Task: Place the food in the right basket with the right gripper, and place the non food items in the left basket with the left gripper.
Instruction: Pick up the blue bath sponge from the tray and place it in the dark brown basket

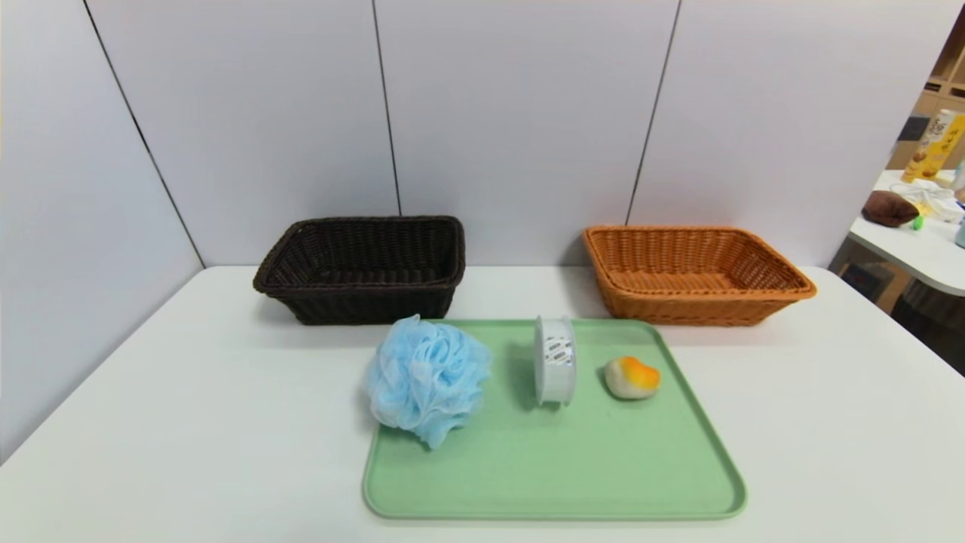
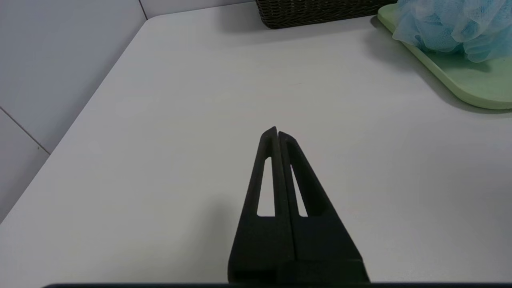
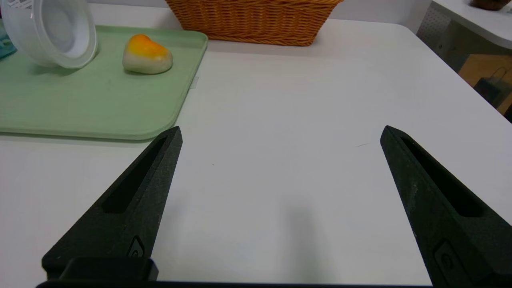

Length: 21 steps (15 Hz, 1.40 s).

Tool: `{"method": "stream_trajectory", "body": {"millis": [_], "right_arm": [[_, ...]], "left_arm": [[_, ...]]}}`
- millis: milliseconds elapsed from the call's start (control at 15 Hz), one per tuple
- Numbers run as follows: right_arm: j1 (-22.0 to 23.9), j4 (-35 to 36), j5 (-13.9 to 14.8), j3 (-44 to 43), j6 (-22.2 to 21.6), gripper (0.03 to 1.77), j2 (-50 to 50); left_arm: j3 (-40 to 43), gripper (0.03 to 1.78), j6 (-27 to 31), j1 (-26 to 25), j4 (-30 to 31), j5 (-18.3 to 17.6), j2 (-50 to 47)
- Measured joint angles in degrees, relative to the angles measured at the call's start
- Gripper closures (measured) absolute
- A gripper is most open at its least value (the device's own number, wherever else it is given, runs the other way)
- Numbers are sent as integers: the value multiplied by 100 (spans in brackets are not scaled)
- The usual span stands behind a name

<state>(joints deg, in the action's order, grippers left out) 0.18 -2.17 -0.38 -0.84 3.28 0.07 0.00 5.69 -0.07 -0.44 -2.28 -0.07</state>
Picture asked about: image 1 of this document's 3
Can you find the storage bin under side table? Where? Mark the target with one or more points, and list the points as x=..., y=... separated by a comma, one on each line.
x=867, y=280

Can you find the yellow snack box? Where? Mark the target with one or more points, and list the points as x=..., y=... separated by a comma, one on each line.
x=935, y=147

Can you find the brown plush item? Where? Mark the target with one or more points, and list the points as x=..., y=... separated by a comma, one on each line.
x=888, y=208

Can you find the dark brown wicker basket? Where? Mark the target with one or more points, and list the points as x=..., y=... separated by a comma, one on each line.
x=362, y=302

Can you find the blue mesh bath loofah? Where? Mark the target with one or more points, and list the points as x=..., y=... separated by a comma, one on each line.
x=426, y=377

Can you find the white tape roll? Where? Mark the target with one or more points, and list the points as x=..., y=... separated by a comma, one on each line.
x=556, y=369

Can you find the orange wicker basket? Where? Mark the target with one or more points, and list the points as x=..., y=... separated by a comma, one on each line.
x=678, y=305

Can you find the white plastic bag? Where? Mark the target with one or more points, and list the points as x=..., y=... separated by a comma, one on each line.
x=938, y=200

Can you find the white and orange egg toy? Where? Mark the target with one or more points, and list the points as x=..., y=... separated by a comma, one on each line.
x=632, y=379

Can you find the light green plastic tray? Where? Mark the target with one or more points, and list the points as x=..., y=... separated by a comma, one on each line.
x=543, y=460

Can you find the wooden shelf unit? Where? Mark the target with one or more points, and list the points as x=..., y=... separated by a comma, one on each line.
x=946, y=83

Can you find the white side table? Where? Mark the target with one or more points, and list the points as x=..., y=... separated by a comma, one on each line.
x=923, y=253

